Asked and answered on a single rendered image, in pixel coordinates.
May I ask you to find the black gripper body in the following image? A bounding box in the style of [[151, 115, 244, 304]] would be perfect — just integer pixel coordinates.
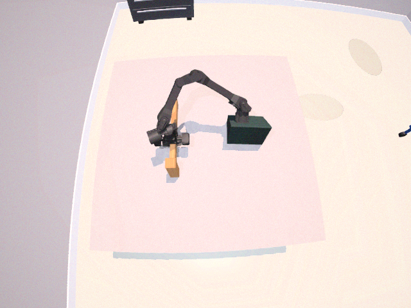
[[153, 133, 189, 146]]

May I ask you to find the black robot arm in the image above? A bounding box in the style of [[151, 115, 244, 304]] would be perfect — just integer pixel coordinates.
[[146, 69, 252, 144]]

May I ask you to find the wooden side rail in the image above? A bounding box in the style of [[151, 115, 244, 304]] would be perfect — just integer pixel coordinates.
[[170, 100, 179, 161]]

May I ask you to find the wooden post with slot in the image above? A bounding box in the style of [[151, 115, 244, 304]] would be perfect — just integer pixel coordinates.
[[165, 158, 179, 178]]

